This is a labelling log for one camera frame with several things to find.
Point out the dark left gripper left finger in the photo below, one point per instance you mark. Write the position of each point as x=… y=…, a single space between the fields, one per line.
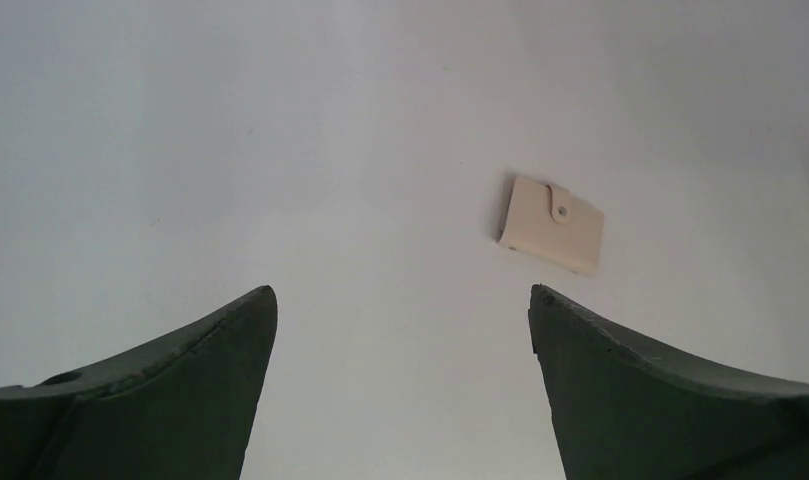
x=181 y=406

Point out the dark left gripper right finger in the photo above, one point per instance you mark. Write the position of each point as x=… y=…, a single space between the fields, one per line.
x=626 y=406

